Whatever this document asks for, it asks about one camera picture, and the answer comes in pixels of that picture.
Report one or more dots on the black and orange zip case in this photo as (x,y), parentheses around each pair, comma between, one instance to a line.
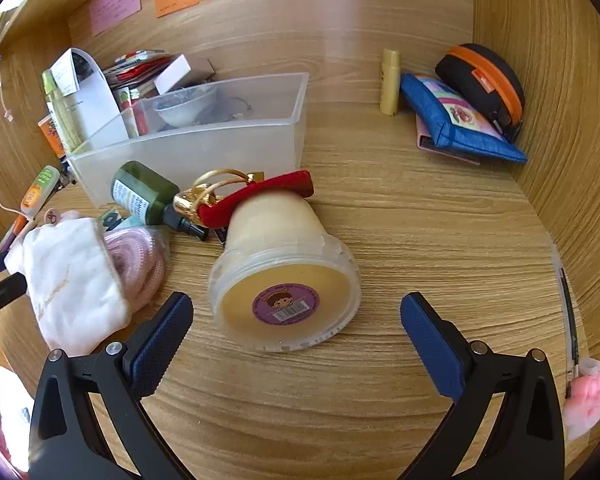
(465,72)

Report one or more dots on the gold metal clip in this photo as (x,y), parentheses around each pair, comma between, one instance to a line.
(187,202)

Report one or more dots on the yellow-green spray bottle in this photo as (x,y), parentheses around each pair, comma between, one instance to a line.
(62,110)

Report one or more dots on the small black and green card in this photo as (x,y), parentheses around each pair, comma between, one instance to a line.
(111,218)

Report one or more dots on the orange carton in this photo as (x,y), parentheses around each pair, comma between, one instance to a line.
(50,135)

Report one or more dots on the fruit print carton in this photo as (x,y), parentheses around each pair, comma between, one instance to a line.
(124,97)

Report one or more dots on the dark green bottle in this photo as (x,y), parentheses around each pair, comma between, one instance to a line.
(140,187)

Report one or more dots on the pale yellow tube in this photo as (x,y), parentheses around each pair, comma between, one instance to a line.
(390,85)

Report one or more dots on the white paper envelope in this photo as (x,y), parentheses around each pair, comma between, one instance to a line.
(100,105)

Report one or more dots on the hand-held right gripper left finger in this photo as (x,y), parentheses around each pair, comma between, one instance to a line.
(162,340)

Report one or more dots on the pink sticky note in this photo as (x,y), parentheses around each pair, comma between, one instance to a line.
(115,5)

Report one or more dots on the blue zip pouch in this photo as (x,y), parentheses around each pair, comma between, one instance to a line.
(440,115)

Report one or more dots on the small white cardboard box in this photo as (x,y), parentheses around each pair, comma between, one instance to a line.
(175,72)

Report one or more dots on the black stylus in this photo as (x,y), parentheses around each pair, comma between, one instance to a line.
(570,310)

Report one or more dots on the pink wallet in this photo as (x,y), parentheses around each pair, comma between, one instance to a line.
(425,140)

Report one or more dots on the glue bottle with orange label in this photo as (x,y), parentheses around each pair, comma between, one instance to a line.
(40,187)

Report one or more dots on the pink paw toy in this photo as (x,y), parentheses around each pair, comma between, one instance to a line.
(587,405)

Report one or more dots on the red velvet bow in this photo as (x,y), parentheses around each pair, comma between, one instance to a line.
(290,182)

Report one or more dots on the stack of booklets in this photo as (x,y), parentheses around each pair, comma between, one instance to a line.
(140,67)

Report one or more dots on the cream tub with purple label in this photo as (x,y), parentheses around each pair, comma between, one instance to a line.
(280,270)

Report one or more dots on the clear plastic storage box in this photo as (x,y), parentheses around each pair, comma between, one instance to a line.
(205,145)

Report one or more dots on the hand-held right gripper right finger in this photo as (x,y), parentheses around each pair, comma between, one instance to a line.
(430,340)

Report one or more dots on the white cloth pouch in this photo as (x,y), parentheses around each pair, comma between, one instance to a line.
(70,280)

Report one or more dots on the wooden desktop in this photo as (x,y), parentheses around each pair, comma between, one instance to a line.
(405,220)

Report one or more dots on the orange marker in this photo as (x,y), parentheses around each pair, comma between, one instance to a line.
(15,230)

